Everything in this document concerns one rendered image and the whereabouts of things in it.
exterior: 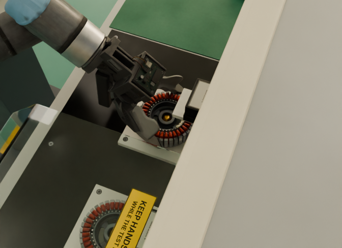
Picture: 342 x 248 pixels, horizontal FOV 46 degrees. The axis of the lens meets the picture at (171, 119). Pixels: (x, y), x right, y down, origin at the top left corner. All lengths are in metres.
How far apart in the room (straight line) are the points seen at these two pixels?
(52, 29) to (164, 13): 0.43
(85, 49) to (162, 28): 0.37
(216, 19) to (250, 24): 0.80
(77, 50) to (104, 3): 1.51
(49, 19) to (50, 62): 1.31
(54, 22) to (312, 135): 0.52
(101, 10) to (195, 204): 1.99
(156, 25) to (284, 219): 0.86
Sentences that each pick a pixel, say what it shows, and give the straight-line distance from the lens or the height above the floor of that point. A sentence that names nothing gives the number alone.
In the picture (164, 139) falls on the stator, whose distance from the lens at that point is 0.76.
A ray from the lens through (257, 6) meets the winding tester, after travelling 0.24.
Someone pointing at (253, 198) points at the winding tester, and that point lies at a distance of 0.18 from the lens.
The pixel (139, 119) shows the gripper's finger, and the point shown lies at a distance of 0.73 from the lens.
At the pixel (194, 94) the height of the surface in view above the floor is 0.92.
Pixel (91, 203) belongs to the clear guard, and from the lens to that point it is 0.45.
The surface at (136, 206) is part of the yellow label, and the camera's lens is 0.44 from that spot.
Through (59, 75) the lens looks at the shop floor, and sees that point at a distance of 1.91.
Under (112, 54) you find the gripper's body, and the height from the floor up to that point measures 0.97.
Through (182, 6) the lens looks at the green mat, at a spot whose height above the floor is 0.75.
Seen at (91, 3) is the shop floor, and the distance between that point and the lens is 2.18.
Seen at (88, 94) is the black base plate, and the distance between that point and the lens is 0.87.
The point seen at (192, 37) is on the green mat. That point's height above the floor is 0.75.
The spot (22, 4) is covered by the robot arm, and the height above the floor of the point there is 1.05.
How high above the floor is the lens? 1.48
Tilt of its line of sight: 60 degrees down
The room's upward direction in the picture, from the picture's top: straight up
